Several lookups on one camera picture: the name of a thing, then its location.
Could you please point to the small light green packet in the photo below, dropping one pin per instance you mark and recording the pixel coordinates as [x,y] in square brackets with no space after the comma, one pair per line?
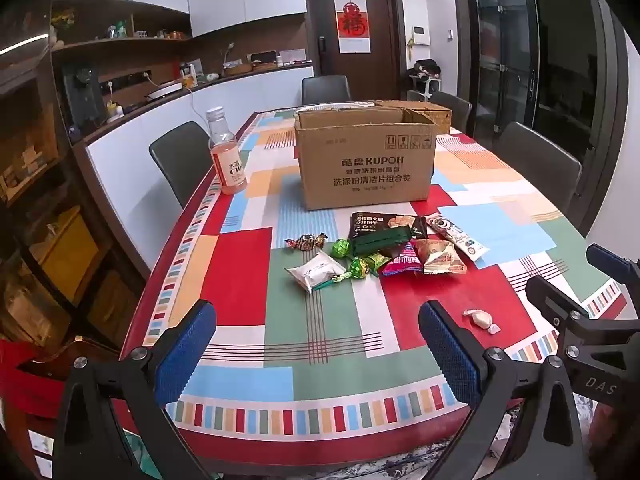
[377,262]

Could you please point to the red wooden chair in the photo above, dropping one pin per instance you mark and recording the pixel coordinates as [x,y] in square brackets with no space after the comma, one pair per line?
[30,380]

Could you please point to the white and red door poster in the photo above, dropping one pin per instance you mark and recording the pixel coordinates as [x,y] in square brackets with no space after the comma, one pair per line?
[352,22]

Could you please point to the black cracker packet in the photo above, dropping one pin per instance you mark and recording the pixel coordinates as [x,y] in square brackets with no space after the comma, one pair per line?
[385,222]

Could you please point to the black framed glass sliding door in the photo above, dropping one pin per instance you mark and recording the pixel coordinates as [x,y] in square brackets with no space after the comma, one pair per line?
[505,50]

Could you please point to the white flat appliance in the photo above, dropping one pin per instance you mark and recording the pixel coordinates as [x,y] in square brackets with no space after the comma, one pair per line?
[162,92]

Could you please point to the long white cartoon snack packet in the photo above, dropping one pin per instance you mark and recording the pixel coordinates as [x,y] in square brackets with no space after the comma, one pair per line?
[457,234]

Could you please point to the dark brown door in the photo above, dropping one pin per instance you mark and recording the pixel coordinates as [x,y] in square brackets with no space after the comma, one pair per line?
[385,35]

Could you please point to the brown cardboard box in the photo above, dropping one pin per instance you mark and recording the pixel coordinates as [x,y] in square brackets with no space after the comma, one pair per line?
[360,165]

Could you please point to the clear bottle with pink drink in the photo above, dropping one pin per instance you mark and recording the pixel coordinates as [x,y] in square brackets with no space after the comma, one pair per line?
[227,160]

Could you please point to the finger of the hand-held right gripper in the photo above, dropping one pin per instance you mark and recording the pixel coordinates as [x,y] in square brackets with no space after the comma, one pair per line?
[612,262]
[550,300]

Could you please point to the brown wall shelf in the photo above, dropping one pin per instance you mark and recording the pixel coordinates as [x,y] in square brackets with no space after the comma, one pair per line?
[120,42]

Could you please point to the white curved counter cabinet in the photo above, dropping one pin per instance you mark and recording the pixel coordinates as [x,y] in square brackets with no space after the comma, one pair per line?
[130,170]

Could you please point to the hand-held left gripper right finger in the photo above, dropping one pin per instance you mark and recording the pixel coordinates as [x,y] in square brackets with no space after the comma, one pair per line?
[450,355]

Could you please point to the person's patterned clothing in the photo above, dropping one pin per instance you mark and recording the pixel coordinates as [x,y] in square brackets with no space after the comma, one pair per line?
[590,435]

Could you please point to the orange bread snack packet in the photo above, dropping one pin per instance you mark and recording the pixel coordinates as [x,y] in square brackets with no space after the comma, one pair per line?
[440,256]

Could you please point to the dark green snack packet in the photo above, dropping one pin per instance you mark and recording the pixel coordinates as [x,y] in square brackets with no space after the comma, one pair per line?
[380,242]

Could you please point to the dark foil twisted candy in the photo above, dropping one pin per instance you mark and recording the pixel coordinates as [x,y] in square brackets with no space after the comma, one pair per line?
[307,241]

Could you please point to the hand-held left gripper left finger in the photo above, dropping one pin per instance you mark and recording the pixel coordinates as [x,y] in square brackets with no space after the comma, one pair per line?
[186,350]

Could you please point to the woven tray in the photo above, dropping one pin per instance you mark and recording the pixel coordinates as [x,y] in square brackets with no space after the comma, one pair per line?
[239,70]

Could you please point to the dark glass display cabinet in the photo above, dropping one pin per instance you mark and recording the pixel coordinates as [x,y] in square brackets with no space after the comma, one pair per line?
[50,210]

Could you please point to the white square snack packet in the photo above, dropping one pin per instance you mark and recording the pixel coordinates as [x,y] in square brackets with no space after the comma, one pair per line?
[315,270]

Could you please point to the pink snack packet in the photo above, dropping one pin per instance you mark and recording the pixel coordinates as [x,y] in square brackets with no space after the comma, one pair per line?
[402,260]

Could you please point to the grey dining chair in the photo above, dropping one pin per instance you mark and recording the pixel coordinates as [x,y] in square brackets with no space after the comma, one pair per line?
[452,107]
[182,160]
[325,89]
[540,160]

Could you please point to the white twisted candy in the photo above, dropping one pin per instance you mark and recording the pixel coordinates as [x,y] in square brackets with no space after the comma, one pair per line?
[482,320]

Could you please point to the white wall intercom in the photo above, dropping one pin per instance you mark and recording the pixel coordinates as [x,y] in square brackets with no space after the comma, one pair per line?
[420,36]

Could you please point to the white shoe rack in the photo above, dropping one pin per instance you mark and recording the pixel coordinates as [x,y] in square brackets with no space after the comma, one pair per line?
[425,80]

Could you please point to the colourful checked tablecloth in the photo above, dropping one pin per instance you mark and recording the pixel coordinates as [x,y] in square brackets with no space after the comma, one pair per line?
[240,270]

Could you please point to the green foil candy ball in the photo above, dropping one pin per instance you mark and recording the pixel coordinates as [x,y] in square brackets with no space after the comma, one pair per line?
[358,267]
[342,248]

